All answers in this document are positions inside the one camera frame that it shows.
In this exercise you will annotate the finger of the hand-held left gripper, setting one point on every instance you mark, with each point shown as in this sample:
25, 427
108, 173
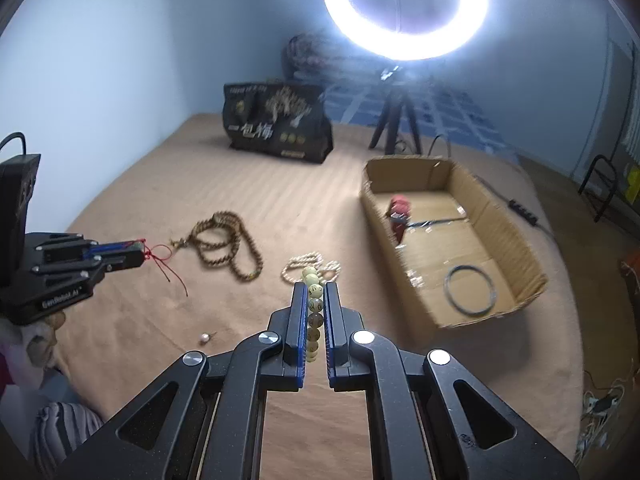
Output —
122, 260
115, 247

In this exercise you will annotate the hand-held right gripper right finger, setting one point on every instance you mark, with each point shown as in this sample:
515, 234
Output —
328, 330

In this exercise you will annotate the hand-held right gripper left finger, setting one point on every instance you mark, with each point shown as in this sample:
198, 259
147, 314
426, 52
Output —
300, 330

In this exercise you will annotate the cardboard box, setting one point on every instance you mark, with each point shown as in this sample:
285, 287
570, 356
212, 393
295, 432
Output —
450, 250

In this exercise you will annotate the person's left hand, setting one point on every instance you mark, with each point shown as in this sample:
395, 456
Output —
45, 340

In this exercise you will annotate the small pearl pendant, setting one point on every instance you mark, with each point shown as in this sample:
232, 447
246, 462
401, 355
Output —
204, 339

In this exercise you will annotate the silver bangle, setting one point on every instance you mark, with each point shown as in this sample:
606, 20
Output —
452, 297

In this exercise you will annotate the red tassel charm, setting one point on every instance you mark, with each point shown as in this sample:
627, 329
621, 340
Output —
399, 215

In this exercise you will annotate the striped cloth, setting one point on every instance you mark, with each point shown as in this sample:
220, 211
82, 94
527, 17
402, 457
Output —
62, 430

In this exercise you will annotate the black printed bag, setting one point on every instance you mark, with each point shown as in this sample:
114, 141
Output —
280, 120

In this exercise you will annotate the black tripod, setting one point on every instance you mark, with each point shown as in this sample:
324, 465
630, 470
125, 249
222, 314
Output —
395, 110

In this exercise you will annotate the blue checked blanket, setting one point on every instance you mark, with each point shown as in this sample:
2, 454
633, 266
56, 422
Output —
450, 110

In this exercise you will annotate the patterned round cushion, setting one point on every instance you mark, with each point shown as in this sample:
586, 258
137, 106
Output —
305, 57

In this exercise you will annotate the black metal chair frame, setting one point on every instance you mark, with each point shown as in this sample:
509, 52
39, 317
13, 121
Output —
597, 180

